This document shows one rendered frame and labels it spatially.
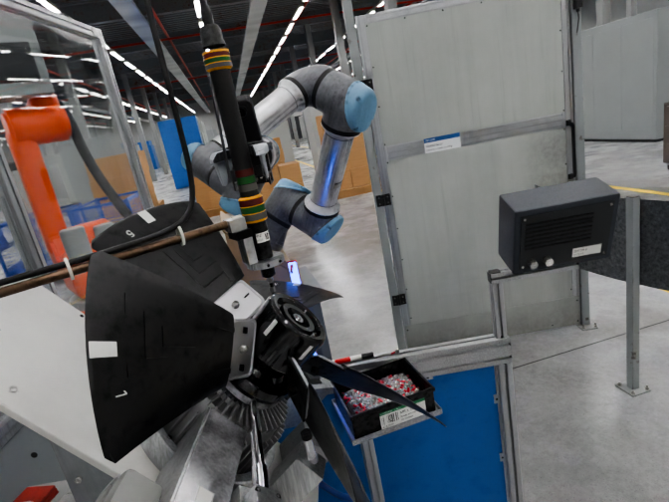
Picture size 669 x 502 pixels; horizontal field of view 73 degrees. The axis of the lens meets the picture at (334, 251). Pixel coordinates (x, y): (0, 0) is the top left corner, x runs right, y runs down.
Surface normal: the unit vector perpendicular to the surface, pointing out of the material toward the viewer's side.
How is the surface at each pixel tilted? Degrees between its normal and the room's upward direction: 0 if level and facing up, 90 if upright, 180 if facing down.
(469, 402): 90
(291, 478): 84
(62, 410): 50
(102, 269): 65
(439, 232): 90
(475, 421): 90
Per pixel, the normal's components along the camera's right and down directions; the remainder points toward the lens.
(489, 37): 0.02, 0.29
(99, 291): 0.79, -0.40
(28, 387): 0.63, -0.74
